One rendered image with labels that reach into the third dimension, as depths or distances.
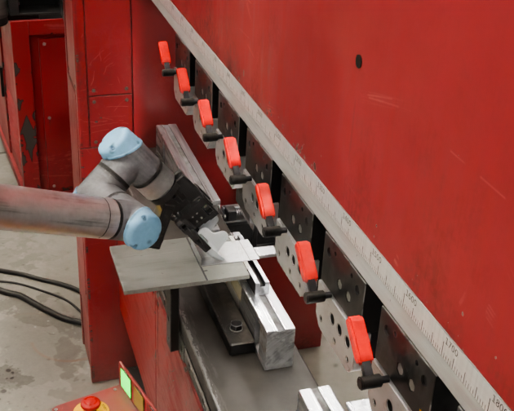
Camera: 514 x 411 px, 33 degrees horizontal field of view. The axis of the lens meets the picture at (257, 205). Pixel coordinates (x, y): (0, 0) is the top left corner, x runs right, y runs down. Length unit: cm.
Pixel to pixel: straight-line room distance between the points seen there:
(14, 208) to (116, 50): 117
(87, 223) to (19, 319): 195
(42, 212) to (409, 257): 66
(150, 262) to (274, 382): 37
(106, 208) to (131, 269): 31
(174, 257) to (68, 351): 145
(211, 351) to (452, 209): 94
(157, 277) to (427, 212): 90
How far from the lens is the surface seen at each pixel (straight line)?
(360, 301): 121
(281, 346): 174
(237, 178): 161
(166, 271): 182
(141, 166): 169
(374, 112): 111
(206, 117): 181
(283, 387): 172
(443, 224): 98
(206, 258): 186
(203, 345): 182
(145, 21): 253
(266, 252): 188
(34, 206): 146
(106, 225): 154
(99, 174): 168
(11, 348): 331
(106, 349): 303
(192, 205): 177
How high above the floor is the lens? 198
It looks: 28 degrees down
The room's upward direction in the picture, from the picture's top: 3 degrees clockwise
